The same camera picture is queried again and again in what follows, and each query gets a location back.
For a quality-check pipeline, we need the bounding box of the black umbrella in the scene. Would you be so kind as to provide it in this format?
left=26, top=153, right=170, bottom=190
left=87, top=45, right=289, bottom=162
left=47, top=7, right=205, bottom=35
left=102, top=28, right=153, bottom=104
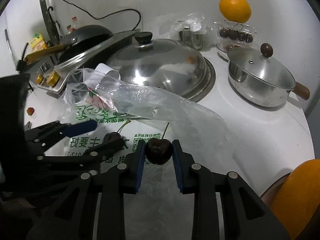
left=47, top=6, right=63, bottom=47

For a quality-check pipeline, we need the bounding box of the clear printed plastic bag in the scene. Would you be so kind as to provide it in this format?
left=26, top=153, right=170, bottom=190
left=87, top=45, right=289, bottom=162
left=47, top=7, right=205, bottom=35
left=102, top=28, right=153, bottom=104
left=45, top=68, right=234, bottom=240

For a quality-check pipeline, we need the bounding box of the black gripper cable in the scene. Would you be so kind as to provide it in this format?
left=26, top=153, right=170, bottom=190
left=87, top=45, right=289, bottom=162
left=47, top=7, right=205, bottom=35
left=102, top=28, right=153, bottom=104
left=16, top=42, right=33, bottom=90

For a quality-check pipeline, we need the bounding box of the white paper wrapper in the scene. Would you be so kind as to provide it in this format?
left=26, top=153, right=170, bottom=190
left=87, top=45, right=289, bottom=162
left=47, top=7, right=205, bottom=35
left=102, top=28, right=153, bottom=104
left=95, top=63, right=122, bottom=80

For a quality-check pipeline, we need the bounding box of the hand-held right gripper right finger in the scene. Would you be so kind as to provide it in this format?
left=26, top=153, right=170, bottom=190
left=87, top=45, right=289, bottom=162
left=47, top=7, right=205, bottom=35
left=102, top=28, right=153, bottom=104
left=172, top=139, right=292, bottom=240

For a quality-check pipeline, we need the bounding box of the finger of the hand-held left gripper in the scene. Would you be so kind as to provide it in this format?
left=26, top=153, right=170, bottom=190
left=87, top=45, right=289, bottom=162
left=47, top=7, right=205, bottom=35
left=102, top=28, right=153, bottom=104
left=43, top=140, right=125, bottom=172
left=25, top=119, right=98, bottom=153

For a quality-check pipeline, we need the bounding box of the large steel domed lid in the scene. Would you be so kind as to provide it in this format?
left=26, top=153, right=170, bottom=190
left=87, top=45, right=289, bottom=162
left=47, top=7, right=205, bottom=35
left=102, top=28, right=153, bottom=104
left=105, top=32, right=208, bottom=98

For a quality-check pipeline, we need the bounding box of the orange with stem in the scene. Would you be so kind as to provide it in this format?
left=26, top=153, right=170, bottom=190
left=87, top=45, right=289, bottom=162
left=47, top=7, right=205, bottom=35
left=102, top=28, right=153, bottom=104
left=219, top=0, right=251, bottom=23

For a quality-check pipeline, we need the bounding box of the dark vertical pipe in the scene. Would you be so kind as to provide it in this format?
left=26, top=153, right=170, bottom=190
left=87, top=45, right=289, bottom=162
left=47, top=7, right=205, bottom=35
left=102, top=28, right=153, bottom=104
left=37, top=0, right=58, bottom=45

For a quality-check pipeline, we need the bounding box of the yellow detergent bottle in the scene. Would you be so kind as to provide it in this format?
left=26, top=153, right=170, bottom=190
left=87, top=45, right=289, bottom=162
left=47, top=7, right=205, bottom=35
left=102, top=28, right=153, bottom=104
left=29, top=31, right=48, bottom=52

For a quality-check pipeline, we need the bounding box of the black wok with wooden handle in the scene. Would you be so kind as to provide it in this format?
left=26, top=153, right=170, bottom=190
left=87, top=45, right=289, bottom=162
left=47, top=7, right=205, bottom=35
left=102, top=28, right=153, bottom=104
left=24, top=25, right=114, bottom=63

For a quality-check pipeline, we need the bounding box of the steel induction cooker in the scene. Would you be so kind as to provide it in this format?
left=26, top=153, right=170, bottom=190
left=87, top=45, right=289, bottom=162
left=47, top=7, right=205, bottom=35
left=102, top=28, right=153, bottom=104
left=25, top=30, right=139, bottom=95

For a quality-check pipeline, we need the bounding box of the clear box of cherries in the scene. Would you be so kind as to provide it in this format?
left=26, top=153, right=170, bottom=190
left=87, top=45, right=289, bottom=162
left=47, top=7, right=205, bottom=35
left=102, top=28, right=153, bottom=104
left=214, top=21, right=257, bottom=47

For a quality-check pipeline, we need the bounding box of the white round plate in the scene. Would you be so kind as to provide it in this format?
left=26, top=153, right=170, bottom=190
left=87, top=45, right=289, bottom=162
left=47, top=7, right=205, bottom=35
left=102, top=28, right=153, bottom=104
left=260, top=172, right=293, bottom=205

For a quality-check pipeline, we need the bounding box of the black cooker power cable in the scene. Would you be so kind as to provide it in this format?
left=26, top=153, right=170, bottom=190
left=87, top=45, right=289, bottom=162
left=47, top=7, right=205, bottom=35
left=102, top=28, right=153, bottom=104
left=59, top=0, right=142, bottom=32

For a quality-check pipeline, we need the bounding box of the crumpled clear plastic bag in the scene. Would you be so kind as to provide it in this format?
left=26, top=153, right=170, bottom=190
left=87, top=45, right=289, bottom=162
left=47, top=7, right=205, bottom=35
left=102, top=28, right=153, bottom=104
left=155, top=12, right=208, bottom=50

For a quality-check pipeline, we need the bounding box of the small steel pot lid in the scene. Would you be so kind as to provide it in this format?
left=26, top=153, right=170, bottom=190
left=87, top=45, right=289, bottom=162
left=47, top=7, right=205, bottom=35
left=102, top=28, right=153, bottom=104
left=227, top=43, right=296, bottom=90

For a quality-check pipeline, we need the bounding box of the small white plate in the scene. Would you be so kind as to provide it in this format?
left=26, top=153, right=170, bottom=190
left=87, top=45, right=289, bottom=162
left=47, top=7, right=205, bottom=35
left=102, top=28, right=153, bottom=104
left=216, top=42, right=234, bottom=60

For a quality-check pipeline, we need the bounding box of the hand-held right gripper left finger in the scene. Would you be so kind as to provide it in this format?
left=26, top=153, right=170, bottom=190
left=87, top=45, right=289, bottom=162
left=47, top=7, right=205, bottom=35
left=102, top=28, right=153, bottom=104
left=26, top=139, right=147, bottom=240

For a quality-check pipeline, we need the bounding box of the dark red cherry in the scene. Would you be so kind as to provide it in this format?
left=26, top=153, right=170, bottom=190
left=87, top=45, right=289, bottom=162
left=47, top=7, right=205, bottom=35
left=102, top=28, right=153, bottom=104
left=145, top=137, right=173, bottom=166
left=104, top=132, right=124, bottom=147

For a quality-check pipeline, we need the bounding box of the small steel pot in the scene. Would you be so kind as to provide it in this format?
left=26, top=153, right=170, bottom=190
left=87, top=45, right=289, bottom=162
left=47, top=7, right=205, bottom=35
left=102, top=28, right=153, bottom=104
left=227, top=55, right=310, bottom=108

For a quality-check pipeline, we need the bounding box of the large orange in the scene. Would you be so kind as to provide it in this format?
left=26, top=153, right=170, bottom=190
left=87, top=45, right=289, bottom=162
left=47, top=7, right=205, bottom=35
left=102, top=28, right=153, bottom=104
left=271, top=159, right=320, bottom=239

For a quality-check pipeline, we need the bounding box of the steel seasoning jar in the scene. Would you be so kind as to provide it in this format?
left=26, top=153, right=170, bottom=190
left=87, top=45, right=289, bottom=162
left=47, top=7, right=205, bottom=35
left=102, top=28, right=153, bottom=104
left=179, top=29, right=192, bottom=45
left=191, top=31, right=203, bottom=50

